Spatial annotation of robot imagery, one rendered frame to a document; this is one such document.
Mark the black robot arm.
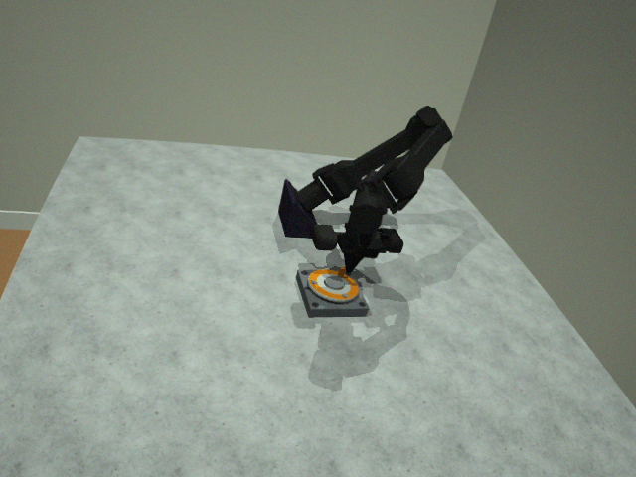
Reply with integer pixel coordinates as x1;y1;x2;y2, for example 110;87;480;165
293;106;452;259

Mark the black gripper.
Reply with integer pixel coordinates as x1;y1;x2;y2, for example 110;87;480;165
310;217;403;273

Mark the orange round plate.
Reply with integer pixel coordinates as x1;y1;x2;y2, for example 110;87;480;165
308;267;359;302

